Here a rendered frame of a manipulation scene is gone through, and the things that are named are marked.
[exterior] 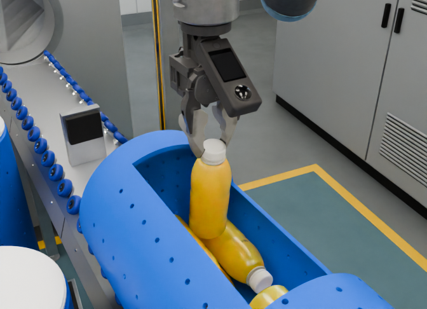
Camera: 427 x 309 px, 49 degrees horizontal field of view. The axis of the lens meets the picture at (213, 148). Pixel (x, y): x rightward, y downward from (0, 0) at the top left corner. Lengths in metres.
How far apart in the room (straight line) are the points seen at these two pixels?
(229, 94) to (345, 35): 2.29
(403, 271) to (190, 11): 1.97
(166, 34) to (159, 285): 0.94
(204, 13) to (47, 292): 0.51
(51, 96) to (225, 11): 1.17
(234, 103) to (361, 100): 2.25
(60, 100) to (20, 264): 0.89
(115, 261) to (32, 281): 0.20
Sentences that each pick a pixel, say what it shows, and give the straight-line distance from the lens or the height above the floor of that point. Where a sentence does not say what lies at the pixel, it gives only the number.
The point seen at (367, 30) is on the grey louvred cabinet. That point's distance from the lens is 2.73.
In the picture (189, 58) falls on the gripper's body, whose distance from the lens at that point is 0.71.
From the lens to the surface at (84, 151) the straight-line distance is 1.32.
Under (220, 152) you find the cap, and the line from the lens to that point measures 0.73.
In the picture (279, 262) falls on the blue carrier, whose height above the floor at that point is 1.05.
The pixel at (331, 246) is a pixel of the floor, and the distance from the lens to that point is 2.45.
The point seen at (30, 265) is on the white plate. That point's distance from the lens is 0.90.
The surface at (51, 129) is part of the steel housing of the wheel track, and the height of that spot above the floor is 0.93.
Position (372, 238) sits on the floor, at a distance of 2.54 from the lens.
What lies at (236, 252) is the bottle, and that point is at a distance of 0.83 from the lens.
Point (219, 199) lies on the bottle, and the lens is 0.78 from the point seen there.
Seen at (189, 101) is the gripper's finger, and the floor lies 1.35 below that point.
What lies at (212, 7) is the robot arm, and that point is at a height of 1.48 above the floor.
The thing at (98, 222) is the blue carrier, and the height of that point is 1.15.
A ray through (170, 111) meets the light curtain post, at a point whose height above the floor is 0.94.
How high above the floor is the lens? 1.65
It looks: 32 degrees down
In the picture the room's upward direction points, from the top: straight up
